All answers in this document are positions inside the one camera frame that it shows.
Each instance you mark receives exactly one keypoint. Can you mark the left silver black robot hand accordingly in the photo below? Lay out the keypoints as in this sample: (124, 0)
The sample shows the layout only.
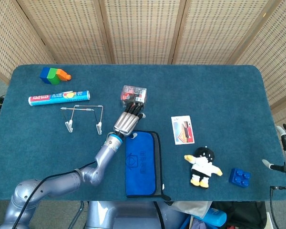
(126, 122)

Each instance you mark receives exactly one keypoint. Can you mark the grey and blue cloth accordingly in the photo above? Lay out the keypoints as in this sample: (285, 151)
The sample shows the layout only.
(140, 164)

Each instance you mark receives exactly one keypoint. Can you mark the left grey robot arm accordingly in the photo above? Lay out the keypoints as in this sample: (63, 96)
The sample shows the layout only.
(62, 182)

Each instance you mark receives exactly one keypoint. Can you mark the clear box of coffee capsules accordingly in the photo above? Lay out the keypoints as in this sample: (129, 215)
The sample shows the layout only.
(133, 94)

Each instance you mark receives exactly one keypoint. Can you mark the blue toy brick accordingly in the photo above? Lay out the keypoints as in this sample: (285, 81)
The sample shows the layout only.
(239, 177)

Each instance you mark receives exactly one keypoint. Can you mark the picture card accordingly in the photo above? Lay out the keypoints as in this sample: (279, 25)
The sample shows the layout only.
(183, 130)

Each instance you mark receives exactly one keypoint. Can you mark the teal carpet table cover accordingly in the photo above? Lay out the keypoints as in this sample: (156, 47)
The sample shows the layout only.
(181, 90)

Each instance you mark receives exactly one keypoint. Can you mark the food wrap box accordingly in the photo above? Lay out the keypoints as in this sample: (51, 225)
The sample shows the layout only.
(59, 97)

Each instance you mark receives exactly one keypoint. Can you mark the black bag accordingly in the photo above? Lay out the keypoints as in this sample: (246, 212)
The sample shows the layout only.
(243, 214)

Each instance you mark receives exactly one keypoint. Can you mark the orange wooden block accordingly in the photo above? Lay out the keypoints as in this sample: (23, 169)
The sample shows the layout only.
(64, 75)

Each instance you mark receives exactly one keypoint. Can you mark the green wooden block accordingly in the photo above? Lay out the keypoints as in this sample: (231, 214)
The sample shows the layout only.
(53, 77)

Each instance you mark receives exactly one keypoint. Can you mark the penguin plush toy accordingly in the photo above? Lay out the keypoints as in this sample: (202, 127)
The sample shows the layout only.
(202, 167)

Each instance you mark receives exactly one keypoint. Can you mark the grey robot torso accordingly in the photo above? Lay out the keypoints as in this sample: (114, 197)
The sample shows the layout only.
(124, 214)

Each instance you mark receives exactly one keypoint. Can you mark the woven wood folding screen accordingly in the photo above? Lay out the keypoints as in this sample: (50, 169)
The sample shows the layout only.
(143, 31)

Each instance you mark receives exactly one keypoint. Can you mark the blue wooden block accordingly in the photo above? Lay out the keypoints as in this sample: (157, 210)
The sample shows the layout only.
(44, 75)

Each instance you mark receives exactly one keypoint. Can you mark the blue cylinder bottle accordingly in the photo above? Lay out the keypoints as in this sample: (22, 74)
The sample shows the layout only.
(214, 217)

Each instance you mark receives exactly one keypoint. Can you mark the grey crumpled cloth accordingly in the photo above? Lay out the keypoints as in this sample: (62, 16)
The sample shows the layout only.
(193, 207)

